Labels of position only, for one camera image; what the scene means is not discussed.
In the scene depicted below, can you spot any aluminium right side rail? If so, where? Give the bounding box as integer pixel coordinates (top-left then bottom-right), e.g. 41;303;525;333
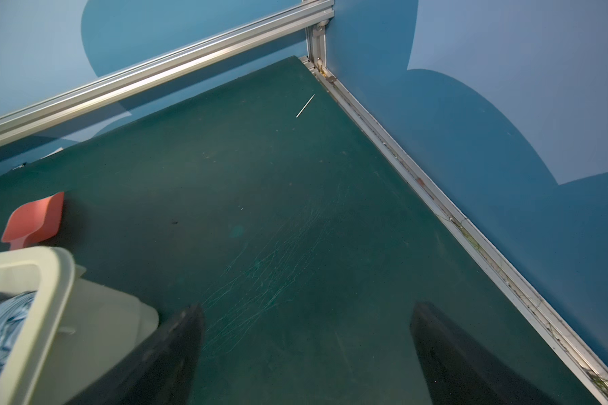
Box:
303;22;608;404

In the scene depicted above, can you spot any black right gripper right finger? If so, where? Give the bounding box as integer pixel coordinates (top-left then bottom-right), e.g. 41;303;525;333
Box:
410;301;556;404

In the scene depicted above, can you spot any beige plastic storage box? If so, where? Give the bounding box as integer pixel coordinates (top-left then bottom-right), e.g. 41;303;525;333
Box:
0;246;159;404

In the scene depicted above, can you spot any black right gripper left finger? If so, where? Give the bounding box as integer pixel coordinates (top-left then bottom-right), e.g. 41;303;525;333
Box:
68;305;204;404

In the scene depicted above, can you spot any thin white stick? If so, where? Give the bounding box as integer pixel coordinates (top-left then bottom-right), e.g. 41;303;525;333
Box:
296;94;315;119

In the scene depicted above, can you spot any aluminium back frame bar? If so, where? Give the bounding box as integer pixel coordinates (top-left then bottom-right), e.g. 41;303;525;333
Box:
0;1;334;147

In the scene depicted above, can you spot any pink small block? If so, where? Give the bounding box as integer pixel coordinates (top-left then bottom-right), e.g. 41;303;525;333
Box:
1;192;64;251

